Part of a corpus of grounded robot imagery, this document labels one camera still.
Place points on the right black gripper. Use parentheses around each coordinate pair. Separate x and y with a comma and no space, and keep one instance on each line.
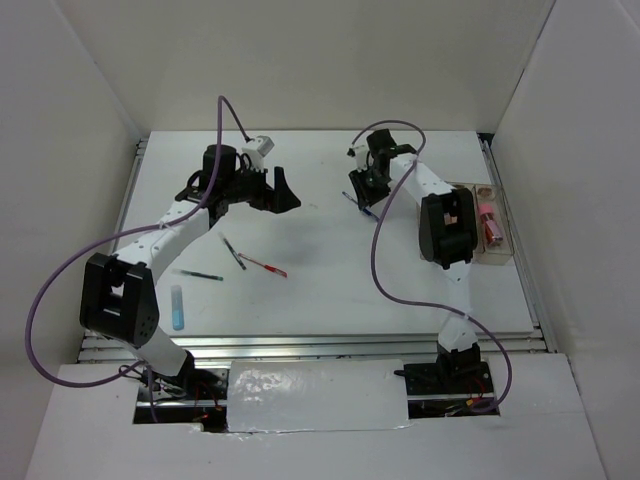
(365,196)

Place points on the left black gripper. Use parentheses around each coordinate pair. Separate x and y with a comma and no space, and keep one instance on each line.
(277,200)

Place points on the pink cap highlighter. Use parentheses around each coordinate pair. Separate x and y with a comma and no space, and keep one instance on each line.
(492,232)

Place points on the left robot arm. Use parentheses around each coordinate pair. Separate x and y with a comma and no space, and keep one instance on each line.
(119,300)

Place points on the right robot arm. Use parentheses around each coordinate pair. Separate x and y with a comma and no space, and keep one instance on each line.
(458,352)

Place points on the dark teal pen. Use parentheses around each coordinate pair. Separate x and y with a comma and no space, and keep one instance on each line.
(233,252)

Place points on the red gel pen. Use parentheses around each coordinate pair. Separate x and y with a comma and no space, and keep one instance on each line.
(265,266)

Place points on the green gel pen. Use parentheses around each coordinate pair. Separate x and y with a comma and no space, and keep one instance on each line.
(196,274)

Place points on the clear container middle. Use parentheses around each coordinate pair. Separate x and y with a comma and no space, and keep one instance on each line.
(472,190)

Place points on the blue cap highlighter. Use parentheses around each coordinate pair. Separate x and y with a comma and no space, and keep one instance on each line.
(177,308)

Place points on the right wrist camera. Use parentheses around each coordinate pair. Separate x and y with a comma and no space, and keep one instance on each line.
(360,154)

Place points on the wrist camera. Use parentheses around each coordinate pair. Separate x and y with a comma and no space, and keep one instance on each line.
(360,154)
(256,150)

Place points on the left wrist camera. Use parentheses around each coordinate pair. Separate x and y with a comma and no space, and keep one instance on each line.
(256,150)

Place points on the aluminium frame rail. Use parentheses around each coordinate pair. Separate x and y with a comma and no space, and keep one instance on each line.
(212,349)

